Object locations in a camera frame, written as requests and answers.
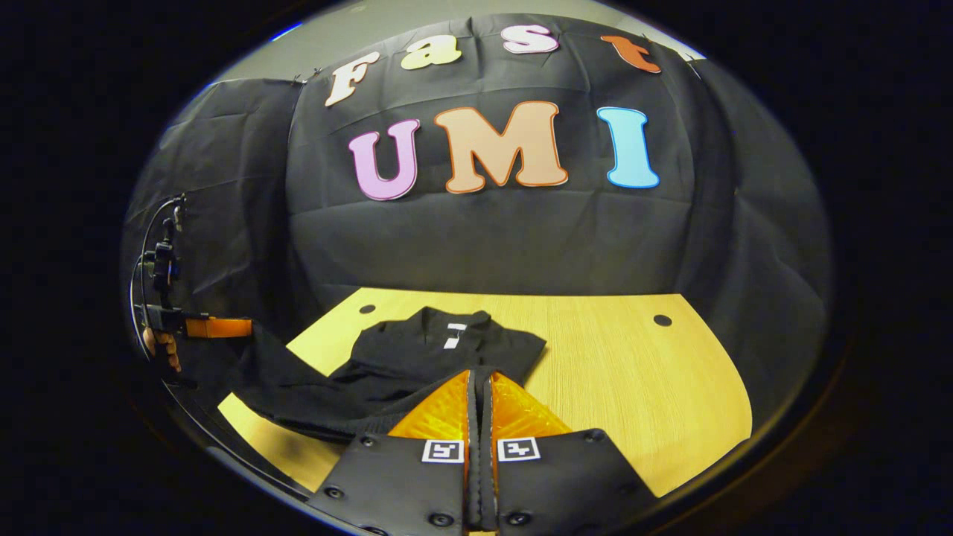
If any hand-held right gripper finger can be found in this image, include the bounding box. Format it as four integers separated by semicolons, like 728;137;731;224
307;370;477;536
476;370;660;536

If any black backdrop cloth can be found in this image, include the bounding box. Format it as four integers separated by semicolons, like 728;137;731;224
123;13;831;440

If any black garment with white tag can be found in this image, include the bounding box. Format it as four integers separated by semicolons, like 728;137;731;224
223;307;548;445

